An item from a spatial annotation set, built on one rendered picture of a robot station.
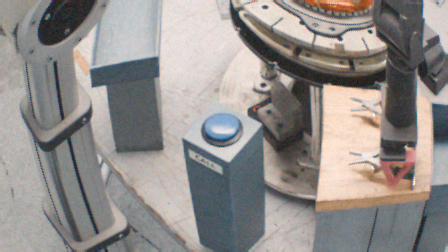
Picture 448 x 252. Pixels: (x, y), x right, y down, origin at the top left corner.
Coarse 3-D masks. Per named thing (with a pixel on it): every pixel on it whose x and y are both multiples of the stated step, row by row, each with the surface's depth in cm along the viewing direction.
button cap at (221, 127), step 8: (208, 120) 158; (216, 120) 158; (224, 120) 158; (232, 120) 158; (208, 128) 157; (216, 128) 157; (224, 128) 157; (232, 128) 157; (208, 136) 157; (216, 136) 157; (224, 136) 156; (232, 136) 157
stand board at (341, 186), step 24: (336, 96) 157; (360, 96) 157; (336, 120) 154; (360, 120) 154; (336, 144) 152; (360, 144) 151; (336, 168) 149; (360, 168) 149; (336, 192) 147; (360, 192) 146; (384, 192) 146; (408, 192) 145
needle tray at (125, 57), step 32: (128, 0) 178; (160, 0) 171; (96, 32) 168; (128, 32) 172; (160, 32) 169; (96, 64) 169; (128, 64) 164; (160, 64) 167; (128, 96) 180; (160, 96) 192; (128, 128) 185; (160, 128) 186
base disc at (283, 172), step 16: (240, 64) 197; (256, 64) 196; (224, 80) 195; (240, 80) 194; (288, 80) 194; (224, 96) 193; (240, 96) 192; (256, 96) 192; (240, 112) 191; (304, 144) 186; (272, 160) 185; (288, 160) 184; (272, 176) 183; (288, 176) 182; (304, 176) 182; (288, 192) 181; (304, 192) 180
